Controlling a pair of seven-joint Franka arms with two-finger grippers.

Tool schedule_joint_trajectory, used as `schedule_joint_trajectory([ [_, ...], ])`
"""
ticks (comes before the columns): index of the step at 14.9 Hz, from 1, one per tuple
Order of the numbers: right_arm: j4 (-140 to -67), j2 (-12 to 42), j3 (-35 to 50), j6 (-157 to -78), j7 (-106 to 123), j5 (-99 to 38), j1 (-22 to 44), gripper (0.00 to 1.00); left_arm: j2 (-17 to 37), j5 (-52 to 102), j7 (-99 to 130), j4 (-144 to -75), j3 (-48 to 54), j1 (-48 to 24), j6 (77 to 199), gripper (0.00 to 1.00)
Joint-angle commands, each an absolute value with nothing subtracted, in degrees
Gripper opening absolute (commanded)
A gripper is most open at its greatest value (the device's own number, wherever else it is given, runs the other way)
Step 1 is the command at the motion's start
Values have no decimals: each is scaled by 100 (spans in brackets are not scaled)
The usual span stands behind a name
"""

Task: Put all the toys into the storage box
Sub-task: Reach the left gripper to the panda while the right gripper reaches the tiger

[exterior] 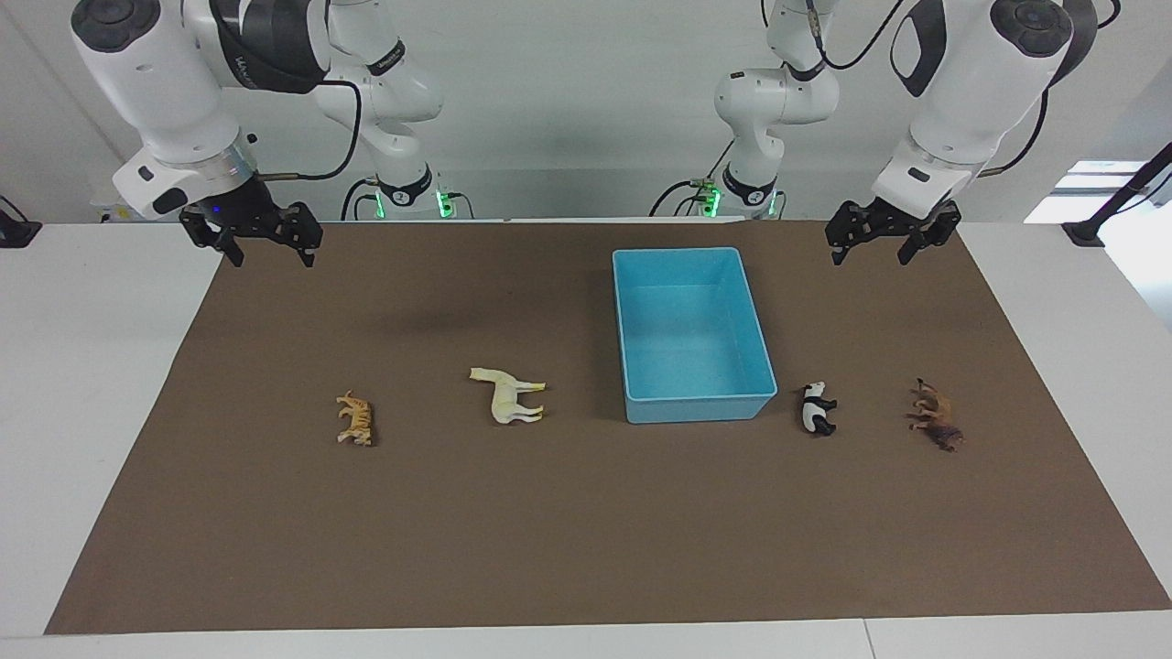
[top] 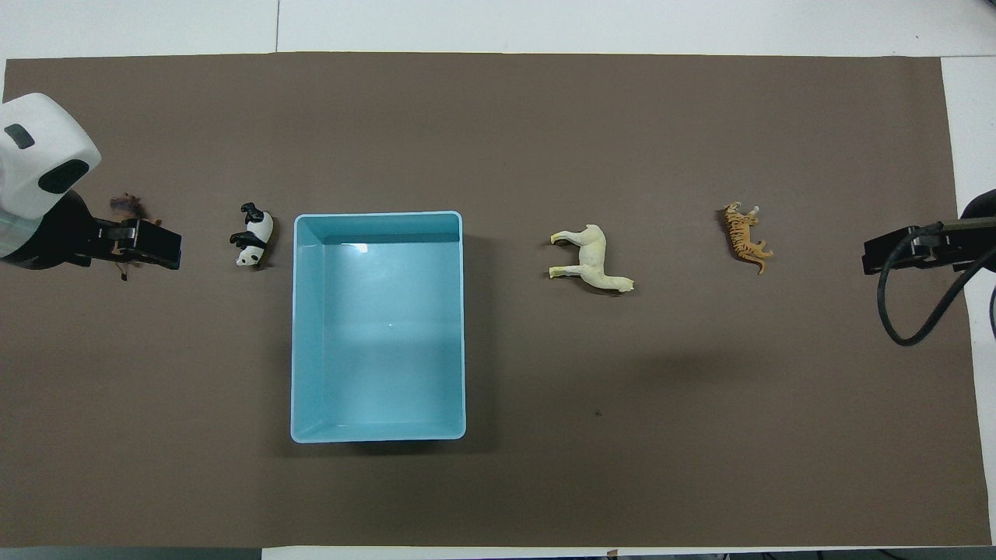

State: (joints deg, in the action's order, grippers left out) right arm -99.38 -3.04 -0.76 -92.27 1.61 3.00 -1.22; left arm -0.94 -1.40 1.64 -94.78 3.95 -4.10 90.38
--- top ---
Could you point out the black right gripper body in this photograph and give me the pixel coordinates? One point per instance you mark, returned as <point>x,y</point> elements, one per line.
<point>887,250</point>

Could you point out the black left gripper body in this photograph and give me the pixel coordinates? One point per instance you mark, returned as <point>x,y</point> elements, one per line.
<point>152,247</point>

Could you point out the dark brown animal toy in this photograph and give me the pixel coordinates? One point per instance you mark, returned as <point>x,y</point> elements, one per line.
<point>126,206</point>

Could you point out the black and white panda toy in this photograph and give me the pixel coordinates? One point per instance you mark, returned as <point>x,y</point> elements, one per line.
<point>258,232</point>

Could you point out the orange striped tiger toy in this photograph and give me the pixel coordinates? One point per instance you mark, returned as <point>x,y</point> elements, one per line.
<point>743,237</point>

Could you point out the cream white horse toy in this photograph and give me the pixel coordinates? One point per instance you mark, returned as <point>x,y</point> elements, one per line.
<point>593,253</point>

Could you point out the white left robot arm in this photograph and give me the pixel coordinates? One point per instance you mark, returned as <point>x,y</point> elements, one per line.
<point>39,148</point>

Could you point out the light blue storage box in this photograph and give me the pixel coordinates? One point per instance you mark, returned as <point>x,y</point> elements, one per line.
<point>377,334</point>

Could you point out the brown table mat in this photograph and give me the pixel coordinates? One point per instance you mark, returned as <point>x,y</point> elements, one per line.
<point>545,140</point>

